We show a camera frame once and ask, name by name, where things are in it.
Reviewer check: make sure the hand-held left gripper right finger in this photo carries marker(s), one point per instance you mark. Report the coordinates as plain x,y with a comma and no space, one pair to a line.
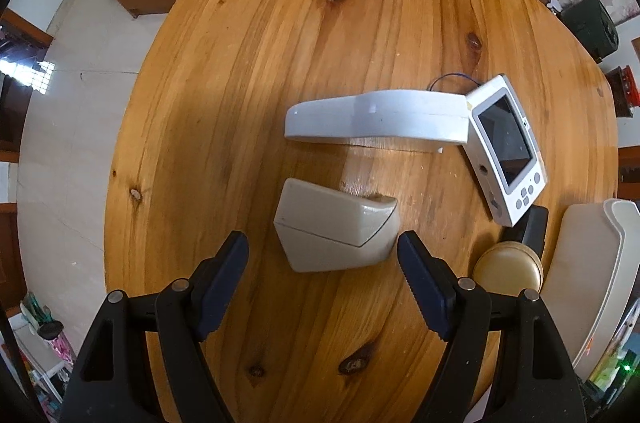
422,288

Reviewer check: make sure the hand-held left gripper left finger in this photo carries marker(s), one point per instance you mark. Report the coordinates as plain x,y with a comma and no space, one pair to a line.
225,285

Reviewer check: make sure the gold round compact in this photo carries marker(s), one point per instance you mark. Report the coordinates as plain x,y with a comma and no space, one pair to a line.
507,270

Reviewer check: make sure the beige box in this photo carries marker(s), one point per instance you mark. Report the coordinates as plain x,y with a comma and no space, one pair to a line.
330,228

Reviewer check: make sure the black power adapter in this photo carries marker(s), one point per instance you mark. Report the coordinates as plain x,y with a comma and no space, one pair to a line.
534,223

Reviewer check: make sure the white foam tray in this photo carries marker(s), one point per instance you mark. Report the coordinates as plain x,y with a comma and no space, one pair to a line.
590,273

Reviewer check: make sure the white device with screen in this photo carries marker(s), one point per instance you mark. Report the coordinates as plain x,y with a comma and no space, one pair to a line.
505,143

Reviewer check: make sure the white long case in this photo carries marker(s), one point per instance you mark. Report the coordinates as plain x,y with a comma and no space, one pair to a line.
380,118

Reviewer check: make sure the white storage rack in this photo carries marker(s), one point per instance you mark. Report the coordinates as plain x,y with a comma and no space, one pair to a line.
45,358

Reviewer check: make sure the dark wicker basket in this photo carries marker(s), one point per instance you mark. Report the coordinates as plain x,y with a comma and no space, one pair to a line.
616,95

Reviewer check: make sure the red container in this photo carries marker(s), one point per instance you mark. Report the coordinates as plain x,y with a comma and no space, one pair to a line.
631,88

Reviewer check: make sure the dark green appliance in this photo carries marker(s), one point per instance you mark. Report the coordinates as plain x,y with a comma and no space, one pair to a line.
590,25

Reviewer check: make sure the small white object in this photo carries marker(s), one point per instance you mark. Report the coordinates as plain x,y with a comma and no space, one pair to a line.
556,3

